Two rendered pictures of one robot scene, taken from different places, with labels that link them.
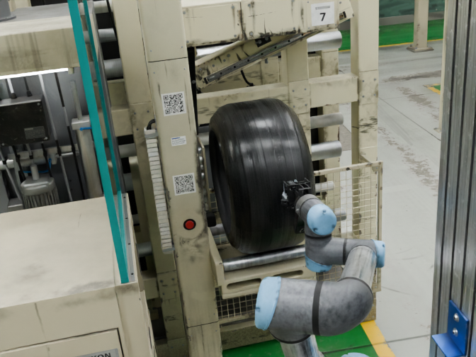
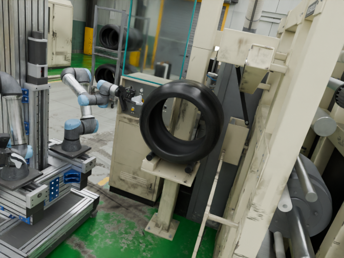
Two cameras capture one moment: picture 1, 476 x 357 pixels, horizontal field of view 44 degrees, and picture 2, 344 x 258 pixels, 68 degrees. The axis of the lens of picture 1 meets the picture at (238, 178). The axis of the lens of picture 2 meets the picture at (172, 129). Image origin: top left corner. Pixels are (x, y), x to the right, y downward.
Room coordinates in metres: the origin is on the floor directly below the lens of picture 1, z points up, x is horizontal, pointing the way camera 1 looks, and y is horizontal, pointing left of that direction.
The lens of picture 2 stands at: (2.64, -1.62, 1.72)
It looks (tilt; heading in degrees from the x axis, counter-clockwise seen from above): 21 degrees down; 113
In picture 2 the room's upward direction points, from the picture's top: 12 degrees clockwise
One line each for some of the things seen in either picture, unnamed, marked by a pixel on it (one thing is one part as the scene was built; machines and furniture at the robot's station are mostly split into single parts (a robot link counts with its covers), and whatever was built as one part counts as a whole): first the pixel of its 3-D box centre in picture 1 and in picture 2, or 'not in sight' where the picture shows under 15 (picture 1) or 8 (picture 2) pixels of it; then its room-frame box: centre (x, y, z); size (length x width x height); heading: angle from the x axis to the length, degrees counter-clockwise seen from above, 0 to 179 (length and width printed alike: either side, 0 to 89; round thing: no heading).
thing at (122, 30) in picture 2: not in sight; (120, 58); (-0.95, 3.05, 0.96); 1.36 x 0.71 x 1.92; 96
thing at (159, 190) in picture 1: (160, 191); not in sight; (1.91, 0.28, 1.19); 0.05 x 0.04 x 0.48; 10
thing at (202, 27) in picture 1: (253, 14); (247, 49); (2.34, -0.12, 1.71); 0.61 x 0.25 x 0.15; 100
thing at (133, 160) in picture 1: (146, 229); not in sight; (2.76, 0.50, 0.61); 0.33 x 0.06 x 0.86; 10
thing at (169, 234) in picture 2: not in sight; (163, 224); (1.96, 0.20, 0.02); 0.27 x 0.27 x 0.04; 10
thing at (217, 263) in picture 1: (211, 248); not in sight; (1.99, 0.13, 0.90); 0.40 x 0.03 x 0.10; 10
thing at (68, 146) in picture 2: not in sight; (71, 142); (1.22, -0.27, 0.77); 0.15 x 0.15 x 0.10
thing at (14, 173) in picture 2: not in sight; (15, 167); (1.28, -0.77, 0.77); 0.15 x 0.15 x 0.10
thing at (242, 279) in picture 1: (265, 273); (156, 156); (1.89, -0.07, 0.83); 0.36 x 0.09 x 0.06; 100
